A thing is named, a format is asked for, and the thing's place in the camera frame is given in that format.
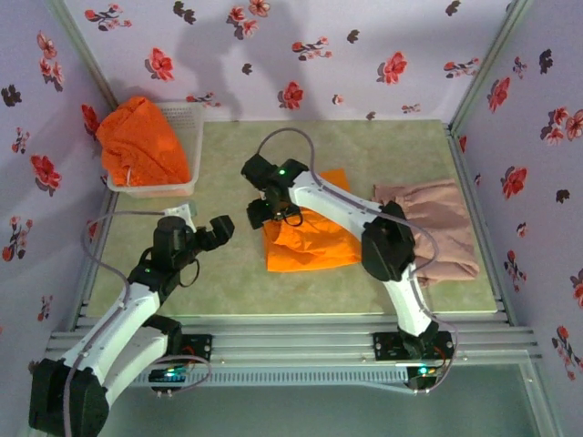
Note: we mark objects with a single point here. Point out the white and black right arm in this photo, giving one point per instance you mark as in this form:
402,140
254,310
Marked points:
332,200

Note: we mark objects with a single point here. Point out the pink shorts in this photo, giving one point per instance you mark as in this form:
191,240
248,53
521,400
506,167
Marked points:
446,218

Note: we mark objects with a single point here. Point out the right circuit board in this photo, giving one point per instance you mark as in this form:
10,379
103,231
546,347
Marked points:
423,371

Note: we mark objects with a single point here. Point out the white plastic basket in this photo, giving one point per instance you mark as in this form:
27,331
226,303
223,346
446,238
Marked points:
187,118

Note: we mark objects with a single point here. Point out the left circuit board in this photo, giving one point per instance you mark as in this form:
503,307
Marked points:
168,374

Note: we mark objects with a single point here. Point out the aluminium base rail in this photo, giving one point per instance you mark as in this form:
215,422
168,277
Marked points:
296,341

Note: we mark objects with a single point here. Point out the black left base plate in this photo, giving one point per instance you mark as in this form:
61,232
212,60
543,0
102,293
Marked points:
202,348

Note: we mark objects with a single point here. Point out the aluminium corner post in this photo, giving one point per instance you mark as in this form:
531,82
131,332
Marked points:
86,54
492,59

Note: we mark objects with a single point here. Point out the light orange shorts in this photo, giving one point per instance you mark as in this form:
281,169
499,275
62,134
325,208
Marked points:
309,250

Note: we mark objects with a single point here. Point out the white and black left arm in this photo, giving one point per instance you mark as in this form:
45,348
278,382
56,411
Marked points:
114,332

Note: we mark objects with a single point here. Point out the dark orange shorts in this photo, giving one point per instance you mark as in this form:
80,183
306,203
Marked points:
136,141

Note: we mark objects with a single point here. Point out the circuit board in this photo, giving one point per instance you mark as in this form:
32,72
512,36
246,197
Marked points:
423,371
168,374

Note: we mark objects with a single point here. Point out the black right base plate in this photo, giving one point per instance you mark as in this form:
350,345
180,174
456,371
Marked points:
387,346

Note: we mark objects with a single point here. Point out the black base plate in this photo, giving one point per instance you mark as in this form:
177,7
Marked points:
202,348
387,346

